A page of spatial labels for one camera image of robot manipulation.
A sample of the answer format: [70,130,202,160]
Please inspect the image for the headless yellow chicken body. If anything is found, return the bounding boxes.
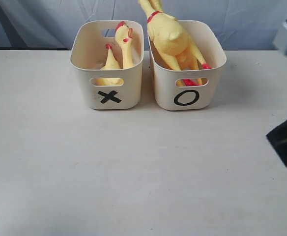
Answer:
[95,43,123,86]

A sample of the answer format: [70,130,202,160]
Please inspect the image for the yellow chicken head with tube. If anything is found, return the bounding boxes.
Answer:
[115,21,134,69]

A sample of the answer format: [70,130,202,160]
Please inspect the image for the white backdrop cloth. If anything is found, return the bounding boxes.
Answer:
[0,0,287,50]

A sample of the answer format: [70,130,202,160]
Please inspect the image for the cream bin marked O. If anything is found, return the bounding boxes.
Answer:
[149,20,227,111]

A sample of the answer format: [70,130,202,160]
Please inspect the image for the cream bin marked X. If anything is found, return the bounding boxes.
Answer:
[70,20,144,110]

